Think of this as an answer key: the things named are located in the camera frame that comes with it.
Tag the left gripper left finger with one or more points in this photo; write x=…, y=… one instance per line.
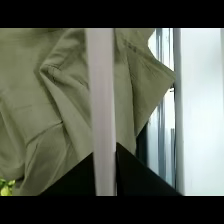
x=78, y=180

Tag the olive green shirt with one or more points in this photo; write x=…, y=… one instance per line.
x=43, y=110

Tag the white clothes hanger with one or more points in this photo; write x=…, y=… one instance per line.
x=104, y=110

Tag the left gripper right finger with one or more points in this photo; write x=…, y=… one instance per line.
x=140, y=178

